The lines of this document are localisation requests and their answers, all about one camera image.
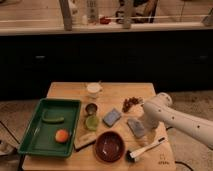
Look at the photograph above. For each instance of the white paper cup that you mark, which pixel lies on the white paper cup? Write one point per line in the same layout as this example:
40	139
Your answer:
93	89

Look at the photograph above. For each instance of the grey towel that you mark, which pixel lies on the grey towel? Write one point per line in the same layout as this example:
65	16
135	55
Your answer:
136	127

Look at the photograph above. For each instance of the orange fruit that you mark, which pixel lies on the orange fruit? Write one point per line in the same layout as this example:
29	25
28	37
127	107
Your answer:
61	136

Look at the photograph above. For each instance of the wooden block scraper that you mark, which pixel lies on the wooden block scraper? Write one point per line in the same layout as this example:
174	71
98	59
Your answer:
84	140

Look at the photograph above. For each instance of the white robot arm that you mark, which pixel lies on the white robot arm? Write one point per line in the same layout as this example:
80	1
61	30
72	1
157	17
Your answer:
158	109

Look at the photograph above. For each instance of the small green cup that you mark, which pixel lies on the small green cup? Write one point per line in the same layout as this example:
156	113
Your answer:
92	122

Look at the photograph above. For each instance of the blue sponge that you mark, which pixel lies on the blue sponge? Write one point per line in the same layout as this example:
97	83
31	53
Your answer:
112	117

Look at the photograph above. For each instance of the dark red bowl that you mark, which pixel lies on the dark red bowl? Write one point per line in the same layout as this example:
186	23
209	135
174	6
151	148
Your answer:
109	147

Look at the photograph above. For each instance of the green cucumber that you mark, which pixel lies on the green cucumber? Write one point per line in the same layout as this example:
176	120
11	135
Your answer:
53	120

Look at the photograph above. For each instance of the small metal cup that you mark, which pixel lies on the small metal cup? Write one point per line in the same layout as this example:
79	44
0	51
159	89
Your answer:
91	109

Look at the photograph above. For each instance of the green plastic tray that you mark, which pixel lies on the green plastic tray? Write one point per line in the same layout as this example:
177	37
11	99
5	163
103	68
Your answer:
39	137

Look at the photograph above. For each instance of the brown grape bunch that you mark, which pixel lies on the brown grape bunch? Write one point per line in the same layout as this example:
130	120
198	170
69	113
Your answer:
128	103

